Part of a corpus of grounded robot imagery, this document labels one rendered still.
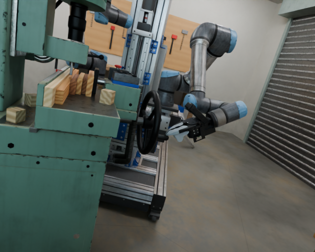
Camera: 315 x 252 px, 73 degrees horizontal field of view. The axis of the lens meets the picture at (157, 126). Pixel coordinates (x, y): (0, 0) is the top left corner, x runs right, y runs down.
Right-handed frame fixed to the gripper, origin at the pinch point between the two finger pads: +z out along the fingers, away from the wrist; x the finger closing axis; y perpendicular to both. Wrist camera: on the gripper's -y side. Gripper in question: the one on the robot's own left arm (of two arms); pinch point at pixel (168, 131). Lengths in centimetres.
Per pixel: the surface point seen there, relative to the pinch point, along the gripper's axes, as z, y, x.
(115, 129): 18.7, -16.5, -20.2
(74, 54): 23.6, -37.9, 8.0
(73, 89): 27.7, -27.6, -0.4
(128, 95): 10.4, -18.8, 2.8
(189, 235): 0, 94, 27
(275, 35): -310, 30, 284
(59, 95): 29.4, -29.4, -15.7
